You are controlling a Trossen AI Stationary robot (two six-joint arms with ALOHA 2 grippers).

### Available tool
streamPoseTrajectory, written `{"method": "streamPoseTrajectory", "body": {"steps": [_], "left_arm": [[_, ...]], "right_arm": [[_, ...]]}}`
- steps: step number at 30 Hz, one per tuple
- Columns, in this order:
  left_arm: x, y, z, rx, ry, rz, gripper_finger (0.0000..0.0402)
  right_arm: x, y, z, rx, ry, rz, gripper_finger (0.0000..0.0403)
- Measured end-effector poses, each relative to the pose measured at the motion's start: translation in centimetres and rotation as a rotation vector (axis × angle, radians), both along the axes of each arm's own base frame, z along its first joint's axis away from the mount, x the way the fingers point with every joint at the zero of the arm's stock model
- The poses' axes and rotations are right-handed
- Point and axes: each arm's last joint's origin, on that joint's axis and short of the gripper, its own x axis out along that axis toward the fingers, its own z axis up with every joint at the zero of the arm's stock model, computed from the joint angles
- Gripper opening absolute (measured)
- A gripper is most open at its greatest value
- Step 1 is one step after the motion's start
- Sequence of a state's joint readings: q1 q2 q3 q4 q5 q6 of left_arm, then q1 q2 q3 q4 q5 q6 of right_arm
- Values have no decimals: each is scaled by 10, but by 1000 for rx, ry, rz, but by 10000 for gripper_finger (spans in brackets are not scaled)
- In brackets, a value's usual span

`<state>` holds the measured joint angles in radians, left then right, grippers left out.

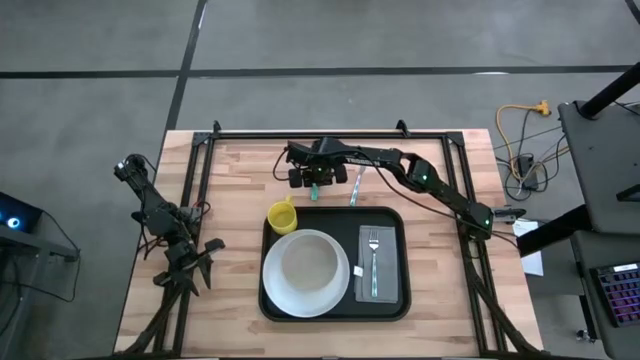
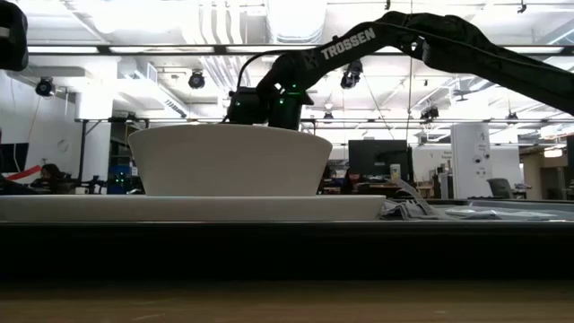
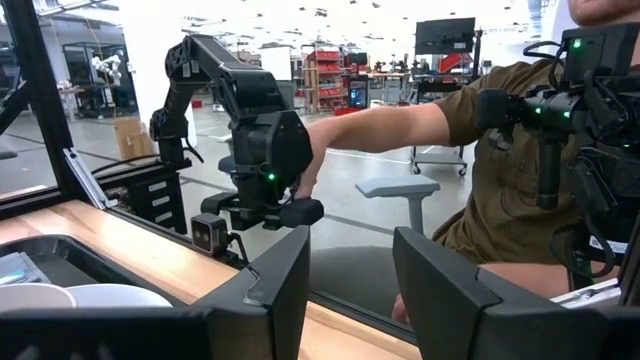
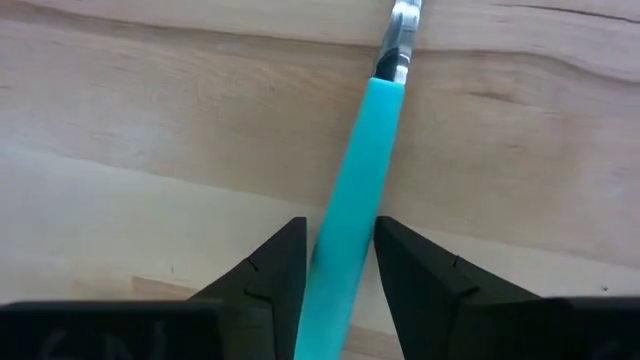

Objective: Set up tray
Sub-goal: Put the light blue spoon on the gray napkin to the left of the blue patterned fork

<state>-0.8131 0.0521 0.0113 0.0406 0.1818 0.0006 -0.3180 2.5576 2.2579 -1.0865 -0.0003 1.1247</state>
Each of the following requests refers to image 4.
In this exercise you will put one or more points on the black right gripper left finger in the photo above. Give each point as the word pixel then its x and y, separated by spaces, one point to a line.
pixel 270 300

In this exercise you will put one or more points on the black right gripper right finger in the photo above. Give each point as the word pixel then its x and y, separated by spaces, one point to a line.
pixel 430 300

